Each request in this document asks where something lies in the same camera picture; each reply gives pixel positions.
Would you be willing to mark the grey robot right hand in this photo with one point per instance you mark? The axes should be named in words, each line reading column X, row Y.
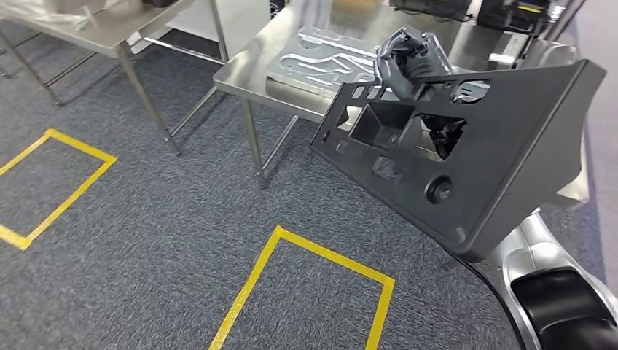
column 410, row 58

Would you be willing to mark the black plastic panel part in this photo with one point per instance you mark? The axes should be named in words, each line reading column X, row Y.
column 507, row 159

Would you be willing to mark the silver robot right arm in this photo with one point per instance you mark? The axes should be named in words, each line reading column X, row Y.
column 531, row 251

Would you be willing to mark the stainless steel workbench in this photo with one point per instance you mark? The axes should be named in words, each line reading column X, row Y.
column 260, row 72

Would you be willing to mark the stamped grey metal plate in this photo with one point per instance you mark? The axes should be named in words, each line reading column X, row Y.
column 318, row 63

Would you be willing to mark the black device with yellow label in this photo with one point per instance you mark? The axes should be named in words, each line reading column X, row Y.
column 502, row 17

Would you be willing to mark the white cabinet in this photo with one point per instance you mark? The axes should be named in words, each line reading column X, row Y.
column 241, row 19

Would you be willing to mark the stainless steel table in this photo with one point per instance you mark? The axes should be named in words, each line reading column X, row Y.
column 111, row 34

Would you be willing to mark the clear plastic bag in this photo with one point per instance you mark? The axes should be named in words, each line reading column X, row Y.
column 43, row 12

